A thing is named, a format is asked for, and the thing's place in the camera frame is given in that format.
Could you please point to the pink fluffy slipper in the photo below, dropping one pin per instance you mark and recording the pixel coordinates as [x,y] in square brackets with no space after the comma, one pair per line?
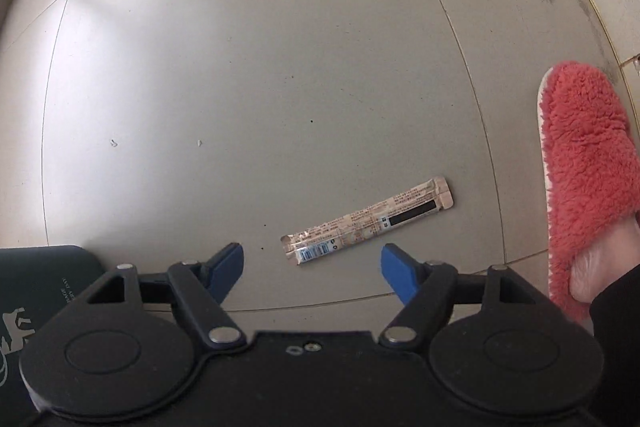
[585,147]

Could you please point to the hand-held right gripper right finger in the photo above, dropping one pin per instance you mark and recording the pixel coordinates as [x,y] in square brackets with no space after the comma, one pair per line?
[397,269]

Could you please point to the person's foot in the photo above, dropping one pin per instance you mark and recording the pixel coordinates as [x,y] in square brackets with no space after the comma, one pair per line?
[600,267]

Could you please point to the dark green trash bin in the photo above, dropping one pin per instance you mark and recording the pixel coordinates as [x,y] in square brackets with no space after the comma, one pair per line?
[45,272]

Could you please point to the black pants leg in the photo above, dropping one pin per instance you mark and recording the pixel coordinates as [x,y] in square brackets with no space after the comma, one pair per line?
[620,332]

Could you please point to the beige stick wrapper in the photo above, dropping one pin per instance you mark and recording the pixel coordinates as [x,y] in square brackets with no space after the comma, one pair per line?
[365,221]

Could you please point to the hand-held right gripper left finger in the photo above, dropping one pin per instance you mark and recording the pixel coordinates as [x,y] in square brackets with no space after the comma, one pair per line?
[227,267]

